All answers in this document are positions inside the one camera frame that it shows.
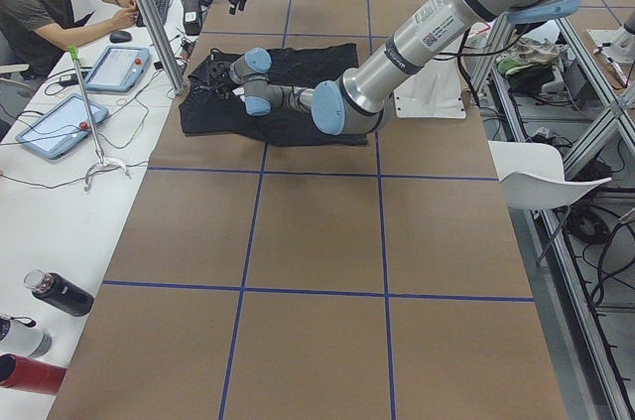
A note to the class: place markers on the black printed t-shirt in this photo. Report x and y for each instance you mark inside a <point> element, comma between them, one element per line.
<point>205,112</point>

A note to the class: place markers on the right blue teach pendant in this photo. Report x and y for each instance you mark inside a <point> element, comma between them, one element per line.
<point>118,69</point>

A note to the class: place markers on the blue teach pendant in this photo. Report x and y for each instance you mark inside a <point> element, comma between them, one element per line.
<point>118,69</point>
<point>58,131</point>

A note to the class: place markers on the black computer mouse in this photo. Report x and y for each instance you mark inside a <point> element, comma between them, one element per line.
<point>120,37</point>

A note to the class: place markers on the left blue teach pendant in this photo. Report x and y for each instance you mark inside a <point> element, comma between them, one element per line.
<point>58,131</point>

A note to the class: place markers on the seated man dark shirt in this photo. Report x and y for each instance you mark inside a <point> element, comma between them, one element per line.
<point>39,32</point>

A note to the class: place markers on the blue tape line crosswise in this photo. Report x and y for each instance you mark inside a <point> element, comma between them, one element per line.
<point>307,292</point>

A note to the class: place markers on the black drink bottle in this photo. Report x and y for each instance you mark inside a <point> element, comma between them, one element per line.
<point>55,290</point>

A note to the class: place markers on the green cloth pile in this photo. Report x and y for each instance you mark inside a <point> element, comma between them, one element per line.
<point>525,54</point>

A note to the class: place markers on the white drink bottle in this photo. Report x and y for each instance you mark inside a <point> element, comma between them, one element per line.
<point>25,341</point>

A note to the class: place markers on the white plastic chair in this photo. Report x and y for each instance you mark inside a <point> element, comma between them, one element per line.
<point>532,176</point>

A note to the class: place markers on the red drink bottle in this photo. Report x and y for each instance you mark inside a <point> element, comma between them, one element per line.
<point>27,374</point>

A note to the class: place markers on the aluminium frame post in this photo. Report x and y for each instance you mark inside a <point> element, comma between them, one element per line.
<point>162,45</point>

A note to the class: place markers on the green handled reacher grabber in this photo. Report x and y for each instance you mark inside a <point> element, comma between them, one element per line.
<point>103,162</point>

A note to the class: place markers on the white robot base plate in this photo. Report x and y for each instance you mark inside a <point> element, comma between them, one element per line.
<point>434,92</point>

